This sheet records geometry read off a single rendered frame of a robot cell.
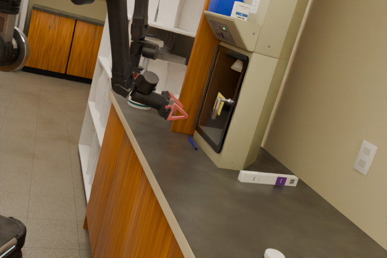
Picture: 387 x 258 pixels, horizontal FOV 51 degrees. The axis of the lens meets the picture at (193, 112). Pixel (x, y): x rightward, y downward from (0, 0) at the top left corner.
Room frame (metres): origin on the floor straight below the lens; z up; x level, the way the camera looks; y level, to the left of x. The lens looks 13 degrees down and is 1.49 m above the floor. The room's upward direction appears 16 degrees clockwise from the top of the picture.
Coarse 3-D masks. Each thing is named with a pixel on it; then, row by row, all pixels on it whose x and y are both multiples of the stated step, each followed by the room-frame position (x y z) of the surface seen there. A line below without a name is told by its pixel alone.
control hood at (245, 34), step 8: (208, 16) 1.72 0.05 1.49; (216, 16) 1.63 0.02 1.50; (224, 16) 1.55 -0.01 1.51; (232, 24) 1.50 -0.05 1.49; (240, 24) 1.48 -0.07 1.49; (248, 24) 1.49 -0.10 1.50; (256, 24) 1.51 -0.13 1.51; (232, 32) 1.55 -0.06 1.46; (240, 32) 1.48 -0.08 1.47; (248, 32) 1.50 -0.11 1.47; (256, 32) 1.51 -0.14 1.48; (224, 40) 1.70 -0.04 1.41; (240, 40) 1.52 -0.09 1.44; (248, 40) 1.50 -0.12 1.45; (256, 40) 1.52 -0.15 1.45; (248, 48) 1.50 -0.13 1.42
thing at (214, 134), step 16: (224, 48) 1.72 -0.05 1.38; (224, 64) 1.68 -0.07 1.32; (240, 64) 1.55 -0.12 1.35; (224, 80) 1.64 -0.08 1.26; (240, 80) 1.52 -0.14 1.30; (208, 96) 1.74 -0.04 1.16; (224, 96) 1.60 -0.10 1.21; (208, 112) 1.70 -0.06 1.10; (224, 112) 1.56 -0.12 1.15; (208, 128) 1.65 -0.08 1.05; (224, 128) 1.53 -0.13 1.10; (208, 144) 1.61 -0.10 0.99
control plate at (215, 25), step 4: (212, 24) 1.73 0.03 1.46; (216, 24) 1.68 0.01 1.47; (220, 24) 1.63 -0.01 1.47; (224, 24) 1.59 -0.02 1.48; (216, 28) 1.71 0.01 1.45; (220, 28) 1.66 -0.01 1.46; (220, 32) 1.69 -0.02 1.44; (224, 32) 1.64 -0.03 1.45; (228, 32) 1.59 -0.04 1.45; (220, 36) 1.72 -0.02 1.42; (228, 36) 1.62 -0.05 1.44; (228, 40) 1.65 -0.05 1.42; (232, 40) 1.60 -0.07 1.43
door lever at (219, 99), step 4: (216, 100) 1.54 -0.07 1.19; (220, 100) 1.53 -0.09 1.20; (224, 100) 1.54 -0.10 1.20; (228, 100) 1.55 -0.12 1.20; (216, 104) 1.53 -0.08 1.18; (228, 104) 1.55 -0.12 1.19; (216, 108) 1.53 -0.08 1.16; (216, 112) 1.53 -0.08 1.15; (212, 116) 1.54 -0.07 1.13; (216, 116) 1.54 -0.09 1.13
